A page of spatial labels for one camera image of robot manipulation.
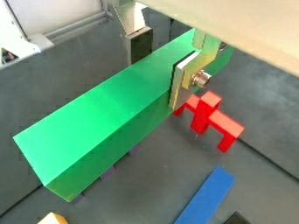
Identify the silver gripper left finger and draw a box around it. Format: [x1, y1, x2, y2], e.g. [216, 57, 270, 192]
[111, 1, 154, 65]

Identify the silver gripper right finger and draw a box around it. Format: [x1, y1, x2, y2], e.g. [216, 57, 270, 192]
[170, 30, 220, 109]

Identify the green long block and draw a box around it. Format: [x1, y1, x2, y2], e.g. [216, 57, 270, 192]
[12, 27, 236, 203]

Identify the yellow slotted board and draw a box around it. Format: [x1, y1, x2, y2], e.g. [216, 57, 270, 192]
[37, 213, 68, 224]

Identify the red cross-shaped block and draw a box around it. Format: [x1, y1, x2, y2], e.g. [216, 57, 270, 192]
[172, 91, 246, 153]

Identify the blue long block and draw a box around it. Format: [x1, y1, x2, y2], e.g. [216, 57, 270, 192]
[174, 166, 236, 224]

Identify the purple stepped block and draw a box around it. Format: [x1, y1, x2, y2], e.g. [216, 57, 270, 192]
[71, 144, 139, 204]

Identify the aluminium frame profile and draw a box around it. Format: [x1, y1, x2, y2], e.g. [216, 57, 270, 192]
[0, 0, 112, 69]

